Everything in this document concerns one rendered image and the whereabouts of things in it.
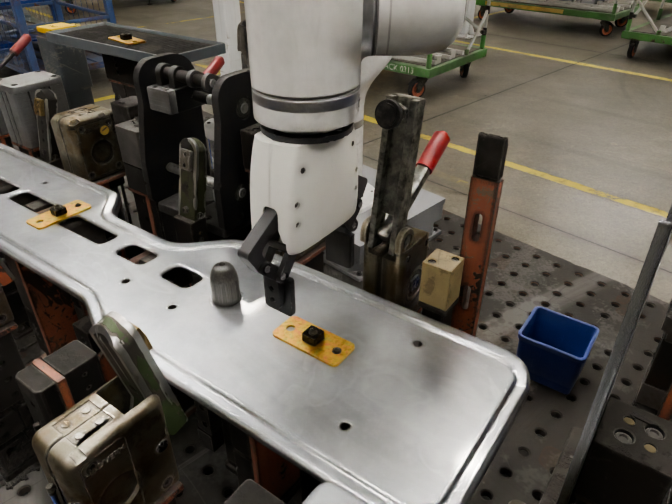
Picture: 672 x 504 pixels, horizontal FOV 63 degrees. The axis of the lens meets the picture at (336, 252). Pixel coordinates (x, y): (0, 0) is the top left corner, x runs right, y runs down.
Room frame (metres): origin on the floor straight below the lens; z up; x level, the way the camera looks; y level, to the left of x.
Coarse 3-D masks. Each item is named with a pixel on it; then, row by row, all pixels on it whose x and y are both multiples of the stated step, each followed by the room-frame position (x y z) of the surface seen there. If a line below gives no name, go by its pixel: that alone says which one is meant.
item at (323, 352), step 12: (288, 324) 0.45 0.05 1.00; (300, 324) 0.45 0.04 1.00; (312, 324) 0.45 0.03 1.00; (276, 336) 0.43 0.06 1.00; (288, 336) 0.43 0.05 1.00; (300, 336) 0.43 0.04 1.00; (312, 336) 0.42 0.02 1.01; (324, 336) 0.43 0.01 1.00; (336, 336) 0.43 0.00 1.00; (300, 348) 0.41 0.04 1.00; (312, 348) 0.41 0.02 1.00; (324, 348) 0.41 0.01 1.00; (348, 348) 0.41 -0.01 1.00; (324, 360) 0.40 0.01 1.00; (336, 360) 0.40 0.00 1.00
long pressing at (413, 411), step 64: (64, 192) 0.77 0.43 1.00; (64, 256) 0.59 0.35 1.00; (192, 256) 0.59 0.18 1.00; (128, 320) 0.46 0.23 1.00; (192, 320) 0.46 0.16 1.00; (256, 320) 0.46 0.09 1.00; (320, 320) 0.46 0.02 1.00; (384, 320) 0.46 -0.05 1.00; (192, 384) 0.37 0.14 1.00; (256, 384) 0.37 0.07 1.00; (320, 384) 0.37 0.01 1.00; (384, 384) 0.37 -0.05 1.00; (448, 384) 0.37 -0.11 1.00; (512, 384) 0.37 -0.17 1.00; (320, 448) 0.30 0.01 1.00; (384, 448) 0.30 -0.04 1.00; (448, 448) 0.30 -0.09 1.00
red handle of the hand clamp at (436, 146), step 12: (444, 132) 0.64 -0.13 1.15; (432, 144) 0.62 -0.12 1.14; (444, 144) 0.62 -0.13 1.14; (420, 156) 0.62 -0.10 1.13; (432, 156) 0.61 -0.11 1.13; (420, 168) 0.60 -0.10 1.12; (432, 168) 0.60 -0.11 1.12; (420, 180) 0.59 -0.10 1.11; (384, 228) 0.54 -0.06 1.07; (384, 240) 0.54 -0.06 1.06
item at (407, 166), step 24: (408, 96) 0.56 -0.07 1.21; (384, 120) 0.53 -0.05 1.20; (408, 120) 0.54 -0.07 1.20; (384, 144) 0.55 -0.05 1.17; (408, 144) 0.54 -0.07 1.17; (384, 168) 0.55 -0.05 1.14; (408, 168) 0.54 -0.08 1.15; (384, 192) 0.55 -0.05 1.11; (408, 192) 0.54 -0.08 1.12; (384, 216) 0.56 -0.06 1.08
